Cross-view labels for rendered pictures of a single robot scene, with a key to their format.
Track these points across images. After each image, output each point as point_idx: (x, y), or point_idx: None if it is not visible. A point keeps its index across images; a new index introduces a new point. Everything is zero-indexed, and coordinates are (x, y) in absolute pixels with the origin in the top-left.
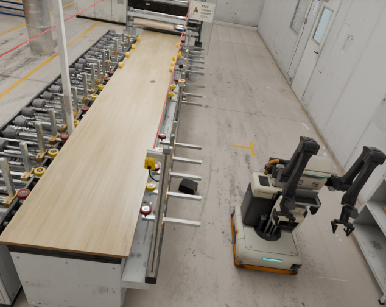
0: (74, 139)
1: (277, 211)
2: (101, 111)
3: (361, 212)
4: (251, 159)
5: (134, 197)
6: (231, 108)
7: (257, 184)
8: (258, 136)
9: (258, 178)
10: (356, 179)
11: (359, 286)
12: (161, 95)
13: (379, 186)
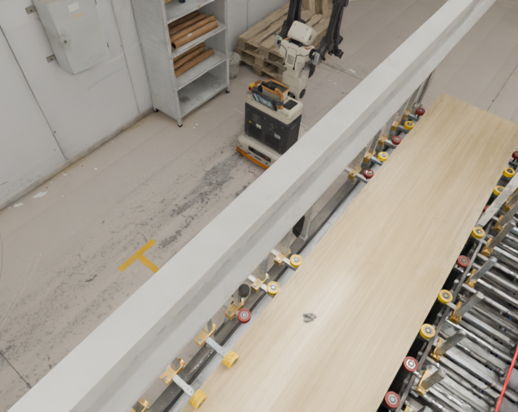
0: (478, 199)
1: (304, 87)
2: (439, 244)
3: (173, 103)
4: (166, 235)
5: (426, 121)
6: (15, 398)
7: (300, 104)
8: (87, 276)
9: (292, 108)
10: (300, 7)
11: (229, 102)
12: (319, 259)
13: (168, 71)
